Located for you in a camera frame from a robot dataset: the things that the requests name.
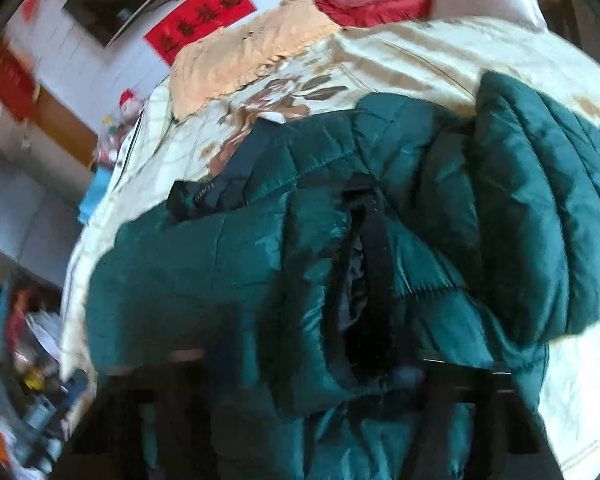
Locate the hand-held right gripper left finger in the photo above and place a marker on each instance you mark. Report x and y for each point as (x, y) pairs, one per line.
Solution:
(155, 410)

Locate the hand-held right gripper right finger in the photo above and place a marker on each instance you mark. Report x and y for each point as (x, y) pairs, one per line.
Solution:
(445, 385)

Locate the green puffer jacket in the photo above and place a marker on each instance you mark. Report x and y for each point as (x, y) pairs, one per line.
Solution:
(280, 240)

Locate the blue cloth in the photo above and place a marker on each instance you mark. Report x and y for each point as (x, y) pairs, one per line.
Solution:
(94, 195)

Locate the wooden cabinet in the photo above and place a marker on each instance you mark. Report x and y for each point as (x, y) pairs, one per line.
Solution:
(65, 130)

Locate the floral bed sheet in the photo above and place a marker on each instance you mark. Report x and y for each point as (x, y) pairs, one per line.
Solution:
(405, 60)

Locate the red hanging decoration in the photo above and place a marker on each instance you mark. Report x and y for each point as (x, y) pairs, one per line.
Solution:
(7, 77)

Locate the beige cloth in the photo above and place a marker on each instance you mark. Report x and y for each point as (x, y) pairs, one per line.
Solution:
(240, 55)

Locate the red wall banner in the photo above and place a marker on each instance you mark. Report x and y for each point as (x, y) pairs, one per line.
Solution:
(200, 17)

